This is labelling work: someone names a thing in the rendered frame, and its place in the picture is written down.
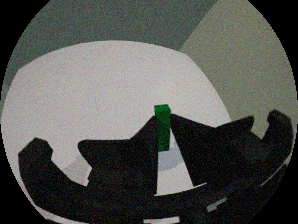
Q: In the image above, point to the dark green post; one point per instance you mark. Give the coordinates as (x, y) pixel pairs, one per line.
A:
(162, 112)

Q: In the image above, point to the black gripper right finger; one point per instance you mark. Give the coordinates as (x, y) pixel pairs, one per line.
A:
(201, 146)

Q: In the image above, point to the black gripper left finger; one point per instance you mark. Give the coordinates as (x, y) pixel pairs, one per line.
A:
(140, 152)

